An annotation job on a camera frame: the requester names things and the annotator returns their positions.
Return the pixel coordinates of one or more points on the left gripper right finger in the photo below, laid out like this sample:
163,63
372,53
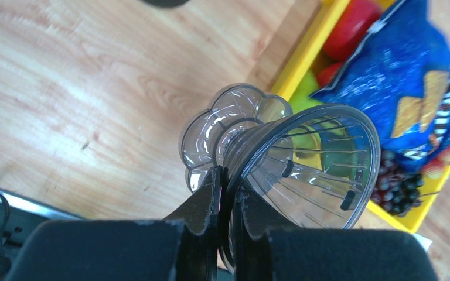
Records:
253,217

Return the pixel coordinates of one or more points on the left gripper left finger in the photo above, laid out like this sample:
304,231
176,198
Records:
198,245

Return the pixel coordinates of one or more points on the dark green lime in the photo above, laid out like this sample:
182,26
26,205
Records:
338,158

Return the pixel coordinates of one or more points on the dark grape bunch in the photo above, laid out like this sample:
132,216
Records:
396,191

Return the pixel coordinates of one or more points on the yellow-green lime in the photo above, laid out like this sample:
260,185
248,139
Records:
301,97

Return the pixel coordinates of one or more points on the red lychee bunch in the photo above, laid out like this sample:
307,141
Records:
434,169

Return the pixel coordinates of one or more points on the blue chips bag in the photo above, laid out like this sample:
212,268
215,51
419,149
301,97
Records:
399,76

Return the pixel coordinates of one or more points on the red apple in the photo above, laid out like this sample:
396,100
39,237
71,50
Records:
347,34

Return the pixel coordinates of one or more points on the yellow plastic tray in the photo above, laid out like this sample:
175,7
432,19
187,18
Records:
308,56

